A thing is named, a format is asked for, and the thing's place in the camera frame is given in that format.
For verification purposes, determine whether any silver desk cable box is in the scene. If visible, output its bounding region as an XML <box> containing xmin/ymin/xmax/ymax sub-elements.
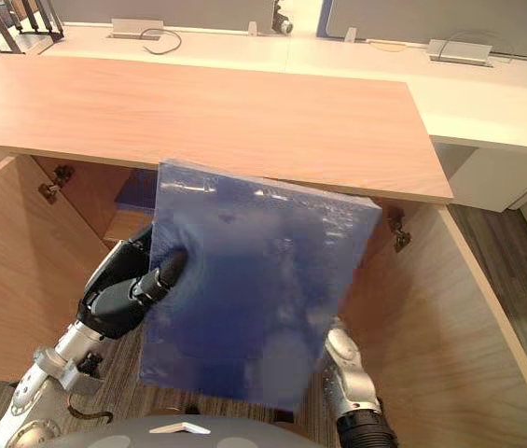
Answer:
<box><xmin>426</xmin><ymin>38</ymin><xmax>494</xmax><ymax>65</ymax></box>
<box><xmin>111</xmin><ymin>18</ymin><xmax>165</xmax><ymax>39</ymax></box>

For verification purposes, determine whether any white desk pedestal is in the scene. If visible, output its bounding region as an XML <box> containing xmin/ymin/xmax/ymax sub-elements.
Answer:
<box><xmin>433</xmin><ymin>142</ymin><xmax>527</xmax><ymax>214</ymax></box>

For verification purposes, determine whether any grey robot torso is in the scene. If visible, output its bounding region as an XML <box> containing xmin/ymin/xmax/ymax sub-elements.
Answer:
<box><xmin>55</xmin><ymin>414</ymin><xmax>325</xmax><ymax>448</ymax></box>

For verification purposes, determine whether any wooden cabinet door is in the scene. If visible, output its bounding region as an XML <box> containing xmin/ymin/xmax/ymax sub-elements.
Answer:
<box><xmin>0</xmin><ymin>155</ymin><xmax>110</xmax><ymax>382</ymax></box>
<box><xmin>337</xmin><ymin>198</ymin><xmax>527</xmax><ymax>448</ymax></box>

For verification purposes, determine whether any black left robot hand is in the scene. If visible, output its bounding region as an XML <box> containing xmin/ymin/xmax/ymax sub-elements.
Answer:
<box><xmin>77</xmin><ymin>225</ymin><xmax>189</xmax><ymax>341</ymax></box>

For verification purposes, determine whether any dark wooden chair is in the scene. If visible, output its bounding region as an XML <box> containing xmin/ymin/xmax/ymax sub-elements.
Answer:
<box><xmin>0</xmin><ymin>0</ymin><xmax>66</xmax><ymax>55</ymax></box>

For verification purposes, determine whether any wooden office cabinet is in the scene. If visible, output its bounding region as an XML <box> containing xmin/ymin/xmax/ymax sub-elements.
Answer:
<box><xmin>0</xmin><ymin>51</ymin><xmax>527</xmax><ymax>448</ymax></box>

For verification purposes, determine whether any blue translucent plastic folder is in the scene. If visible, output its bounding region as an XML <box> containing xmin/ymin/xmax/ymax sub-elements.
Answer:
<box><xmin>139</xmin><ymin>158</ymin><xmax>382</xmax><ymax>413</ymax></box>

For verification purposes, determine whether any black cable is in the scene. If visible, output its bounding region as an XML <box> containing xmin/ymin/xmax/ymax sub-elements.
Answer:
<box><xmin>139</xmin><ymin>28</ymin><xmax>184</xmax><ymax>56</ymax></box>

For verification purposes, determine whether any grey desk partition panel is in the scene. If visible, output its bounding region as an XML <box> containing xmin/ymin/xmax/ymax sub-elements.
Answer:
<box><xmin>50</xmin><ymin>0</ymin><xmax>278</xmax><ymax>25</ymax></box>
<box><xmin>317</xmin><ymin>0</ymin><xmax>527</xmax><ymax>64</ymax></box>

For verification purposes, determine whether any metal cabinet hinge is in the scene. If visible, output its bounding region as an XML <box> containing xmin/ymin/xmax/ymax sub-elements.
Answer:
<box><xmin>385</xmin><ymin>207</ymin><xmax>412</xmax><ymax>253</ymax></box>
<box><xmin>37</xmin><ymin>165</ymin><xmax>76</xmax><ymax>204</ymax></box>

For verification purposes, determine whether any white cable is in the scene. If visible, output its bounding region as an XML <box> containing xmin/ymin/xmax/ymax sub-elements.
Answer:
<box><xmin>368</xmin><ymin>30</ymin><xmax>527</xmax><ymax>62</ymax></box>

